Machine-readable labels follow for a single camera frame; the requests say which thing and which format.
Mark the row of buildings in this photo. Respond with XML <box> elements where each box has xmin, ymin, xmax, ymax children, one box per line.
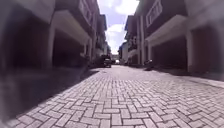
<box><xmin>0</xmin><ymin>0</ymin><xmax>112</xmax><ymax>73</ymax></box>
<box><xmin>117</xmin><ymin>0</ymin><xmax>224</xmax><ymax>76</ymax></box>

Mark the grey brick paved street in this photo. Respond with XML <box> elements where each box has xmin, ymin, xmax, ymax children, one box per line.
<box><xmin>0</xmin><ymin>64</ymin><xmax>224</xmax><ymax>128</ymax></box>

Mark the dark car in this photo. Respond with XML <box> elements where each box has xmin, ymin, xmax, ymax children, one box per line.
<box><xmin>94</xmin><ymin>54</ymin><xmax>113</xmax><ymax>69</ymax></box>

